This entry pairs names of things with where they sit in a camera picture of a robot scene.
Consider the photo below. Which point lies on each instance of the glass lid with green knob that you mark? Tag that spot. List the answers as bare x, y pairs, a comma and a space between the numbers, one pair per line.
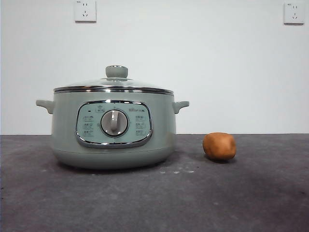
116, 71

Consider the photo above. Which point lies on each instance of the brown potato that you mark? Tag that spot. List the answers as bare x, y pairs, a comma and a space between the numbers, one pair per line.
219, 147

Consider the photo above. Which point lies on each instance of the sage green electric cooking pot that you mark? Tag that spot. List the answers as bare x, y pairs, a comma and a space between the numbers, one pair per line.
65, 125

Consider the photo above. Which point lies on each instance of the white wall socket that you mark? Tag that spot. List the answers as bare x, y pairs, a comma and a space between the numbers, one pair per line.
85, 11
293, 13

